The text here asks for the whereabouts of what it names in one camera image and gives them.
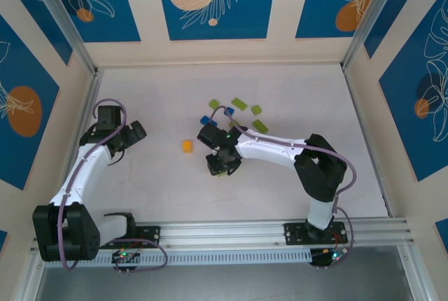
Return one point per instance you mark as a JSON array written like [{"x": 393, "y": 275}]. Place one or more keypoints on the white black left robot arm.
[{"x": 80, "y": 175}]

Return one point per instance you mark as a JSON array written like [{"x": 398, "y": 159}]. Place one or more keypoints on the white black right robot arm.
[{"x": 266, "y": 147}]

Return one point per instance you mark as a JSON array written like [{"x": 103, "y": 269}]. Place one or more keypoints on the small green lego brick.
[
  {"x": 222, "y": 174},
  {"x": 233, "y": 125},
  {"x": 214, "y": 104}
]

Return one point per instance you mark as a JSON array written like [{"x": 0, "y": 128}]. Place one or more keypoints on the medium green lego brick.
[{"x": 257, "y": 109}]

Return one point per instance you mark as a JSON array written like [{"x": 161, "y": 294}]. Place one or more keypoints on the aluminium side rail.
[
  {"x": 366, "y": 140},
  {"x": 77, "y": 140}
]

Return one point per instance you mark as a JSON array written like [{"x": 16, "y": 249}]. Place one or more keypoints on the long green lego brick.
[
  {"x": 239, "y": 103},
  {"x": 260, "y": 126}
]

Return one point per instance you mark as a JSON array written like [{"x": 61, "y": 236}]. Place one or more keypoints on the small blue lego brick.
[{"x": 231, "y": 109}]

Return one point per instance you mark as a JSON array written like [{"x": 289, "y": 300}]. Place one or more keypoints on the small orange lego brick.
[{"x": 188, "y": 147}]

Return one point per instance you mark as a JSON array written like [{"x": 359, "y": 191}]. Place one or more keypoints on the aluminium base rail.
[{"x": 227, "y": 232}]

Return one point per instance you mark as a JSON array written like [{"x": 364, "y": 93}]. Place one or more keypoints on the long blue lego brick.
[{"x": 204, "y": 120}]

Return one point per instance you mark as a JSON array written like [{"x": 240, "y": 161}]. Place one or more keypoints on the aluminium corner post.
[
  {"x": 62, "y": 14},
  {"x": 372, "y": 14}
]

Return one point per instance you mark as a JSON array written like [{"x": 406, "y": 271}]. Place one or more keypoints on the small electronics board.
[
  {"x": 329, "y": 255},
  {"x": 122, "y": 255}
]

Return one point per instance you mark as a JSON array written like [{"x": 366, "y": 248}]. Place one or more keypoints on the grey metal sheet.
[{"x": 227, "y": 287}]

